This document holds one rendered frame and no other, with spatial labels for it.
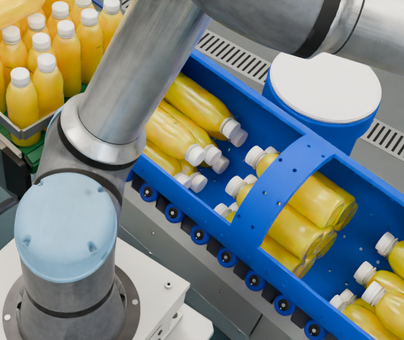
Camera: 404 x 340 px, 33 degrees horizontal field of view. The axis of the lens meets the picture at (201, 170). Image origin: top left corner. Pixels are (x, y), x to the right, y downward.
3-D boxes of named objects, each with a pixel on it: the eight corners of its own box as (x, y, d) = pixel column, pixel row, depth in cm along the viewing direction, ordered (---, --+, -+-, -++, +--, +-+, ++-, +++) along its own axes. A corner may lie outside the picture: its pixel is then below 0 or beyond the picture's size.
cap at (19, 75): (32, 83, 148) (31, 77, 146) (13, 86, 146) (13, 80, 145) (27, 71, 150) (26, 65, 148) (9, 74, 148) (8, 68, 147)
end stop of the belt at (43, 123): (24, 140, 155) (23, 131, 152) (22, 138, 155) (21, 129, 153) (150, 65, 176) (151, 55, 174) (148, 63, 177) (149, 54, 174)
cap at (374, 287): (371, 299, 120) (362, 293, 120) (367, 306, 123) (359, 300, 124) (384, 283, 121) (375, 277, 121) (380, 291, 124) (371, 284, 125)
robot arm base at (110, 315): (75, 383, 90) (72, 348, 82) (-7, 317, 95) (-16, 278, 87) (148, 304, 98) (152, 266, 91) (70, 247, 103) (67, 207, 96)
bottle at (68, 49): (80, 99, 172) (80, 41, 158) (52, 98, 171) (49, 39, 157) (82, 79, 177) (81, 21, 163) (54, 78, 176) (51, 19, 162)
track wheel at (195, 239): (212, 233, 140) (216, 233, 142) (197, 219, 142) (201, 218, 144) (199, 249, 142) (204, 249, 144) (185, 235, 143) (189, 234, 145)
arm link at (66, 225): (12, 309, 85) (-2, 246, 75) (34, 222, 94) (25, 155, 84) (109, 318, 85) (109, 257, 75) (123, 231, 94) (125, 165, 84)
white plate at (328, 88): (305, 131, 156) (303, 135, 157) (403, 106, 165) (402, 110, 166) (251, 53, 171) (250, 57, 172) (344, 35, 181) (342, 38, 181)
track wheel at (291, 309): (299, 305, 132) (302, 303, 134) (282, 289, 134) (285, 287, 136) (284, 321, 134) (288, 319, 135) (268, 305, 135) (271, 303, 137)
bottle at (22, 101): (44, 144, 161) (40, 86, 147) (14, 150, 159) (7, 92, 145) (36, 123, 165) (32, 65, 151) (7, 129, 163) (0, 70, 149)
